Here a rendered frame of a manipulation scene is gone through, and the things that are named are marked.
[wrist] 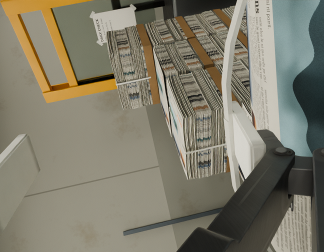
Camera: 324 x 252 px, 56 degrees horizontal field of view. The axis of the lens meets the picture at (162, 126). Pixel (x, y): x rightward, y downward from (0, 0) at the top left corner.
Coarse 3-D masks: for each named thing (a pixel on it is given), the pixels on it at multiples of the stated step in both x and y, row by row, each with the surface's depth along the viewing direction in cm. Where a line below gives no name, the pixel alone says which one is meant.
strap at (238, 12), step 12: (240, 0) 17; (240, 12) 17; (228, 36) 18; (228, 48) 18; (228, 60) 18; (228, 72) 18; (228, 84) 18; (228, 96) 19; (228, 108) 19; (228, 120) 19; (228, 132) 19; (228, 144) 20; (228, 156) 21
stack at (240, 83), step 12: (204, 36) 156; (216, 36) 154; (204, 48) 146; (216, 48) 145; (240, 48) 141; (216, 60) 136; (240, 60) 134; (240, 72) 128; (240, 84) 121; (240, 96) 115; (240, 168) 130
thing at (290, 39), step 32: (256, 0) 22; (288, 0) 18; (320, 0) 15; (256, 32) 23; (288, 32) 18; (320, 32) 15; (288, 64) 19; (320, 64) 16; (288, 96) 20; (320, 96) 17; (288, 128) 21; (320, 128) 17; (288, 224) 24
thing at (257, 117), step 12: (252, 0) 23; (252, 12) 23; (252, 24) 24; (252, 36) 25; (252, 48) 26; (252, 60) 28; (252, 72) 31; (252, 84) 33; (252, 96) 34; (252, 108) 35; (252, 120) 37
